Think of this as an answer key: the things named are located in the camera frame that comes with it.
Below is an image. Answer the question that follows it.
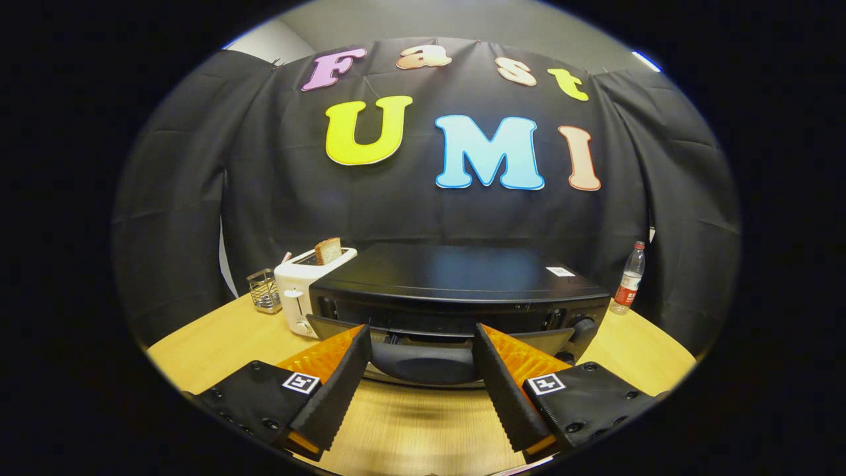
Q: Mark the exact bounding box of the wire mesh holder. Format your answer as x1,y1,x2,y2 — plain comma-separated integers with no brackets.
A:
247,268,283,315

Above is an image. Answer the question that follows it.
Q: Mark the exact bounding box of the black backdrop cloth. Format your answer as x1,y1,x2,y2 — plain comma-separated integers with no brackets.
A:
112,36,741,358

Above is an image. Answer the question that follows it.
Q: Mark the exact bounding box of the toasted bread slice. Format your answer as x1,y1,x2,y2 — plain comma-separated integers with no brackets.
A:
315,237,343,266

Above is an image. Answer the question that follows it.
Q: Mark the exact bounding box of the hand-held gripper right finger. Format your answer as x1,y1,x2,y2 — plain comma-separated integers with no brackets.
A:
473,323,655,463

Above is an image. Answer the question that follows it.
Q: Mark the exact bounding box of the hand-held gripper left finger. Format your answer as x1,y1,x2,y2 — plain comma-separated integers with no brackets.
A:
182,324,372,462

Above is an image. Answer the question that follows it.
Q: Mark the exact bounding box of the clear red label water bottle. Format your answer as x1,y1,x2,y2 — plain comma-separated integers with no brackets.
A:
609,241,646,315

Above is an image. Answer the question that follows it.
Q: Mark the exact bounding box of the black toaster oven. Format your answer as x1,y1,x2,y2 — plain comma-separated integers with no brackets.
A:
306,243,612,389

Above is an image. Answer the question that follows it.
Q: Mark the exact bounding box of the white bread toaster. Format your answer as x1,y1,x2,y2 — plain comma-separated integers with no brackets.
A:
274,247,358,339

